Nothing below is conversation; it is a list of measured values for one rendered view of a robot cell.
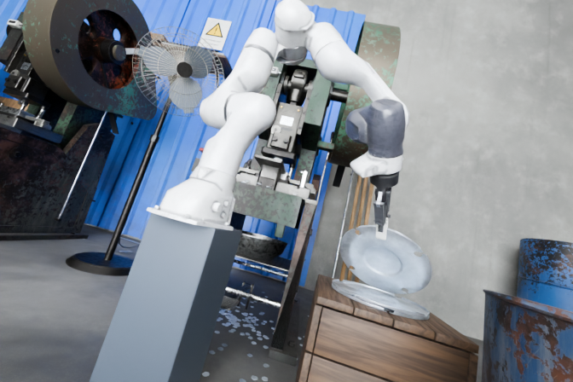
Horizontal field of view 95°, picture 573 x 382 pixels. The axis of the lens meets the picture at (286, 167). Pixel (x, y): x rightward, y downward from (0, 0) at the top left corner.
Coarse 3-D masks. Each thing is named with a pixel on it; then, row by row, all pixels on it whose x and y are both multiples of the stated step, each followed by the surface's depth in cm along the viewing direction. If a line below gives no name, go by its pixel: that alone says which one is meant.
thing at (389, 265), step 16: (352, 240) 89; (368, 240) 85; (384, 240) 82; (400, 240) 79; (352, 256) 92; (368, 256) 89; (384, 256) 86; (400, 256) 81; (416, 256) 79; (352, 272) 96; (368, 272) 92; (384, 272) 89; (400, 272) 85; (416, 272) 81; (384, 288) 92; (400, 288) 88; (416, 288) 84
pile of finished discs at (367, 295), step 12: (336, 288) 80; (348, 288) 83; (360, 288) 85; (372, 288) 96; (360, 300) 72; (372, 300) 71; (384, 300) 77; (396, 300) 81; (408, 300) 88; (396, 312) 69; (408, 312) 69; (420, 312) 75
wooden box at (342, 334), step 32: (320, 288) 77; (320, 320) 65; (352, 320) 64; (384, 320) 64; (416, 320) 69; (320, 352) 64; (352, 352) 63; (384, 352) 62; (416, 352) 61; (448, 352) 60
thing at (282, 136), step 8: (280, 104) 152; (288, 104) 152; (280, 112) 151; (288, 112) 151; (296, 112) 150; (280, 120) 150; (288, 120) 149; (296, 120) 149; (272, 128) 148; (280, 128) 147; (288, 128) 148; (296, 128) 148; (272, 136) 148; (280, 136) 144; (288, 136) 144; (296, 136) 148; (272, 144) 144; (280, 144) 143; (288, 144) 143; (296, 144) 158; (288, 152) 146
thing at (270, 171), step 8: (264, 160) 126; (272, 160) 122; (280, 160) 122; (264, 168) 134; (272, 168) 134; (280, 168) 134; (264, 176) 133; (272, 176) 133; (280, 176) 139; (256, 184) 133; (264, 184) 132; (272, 184) 131
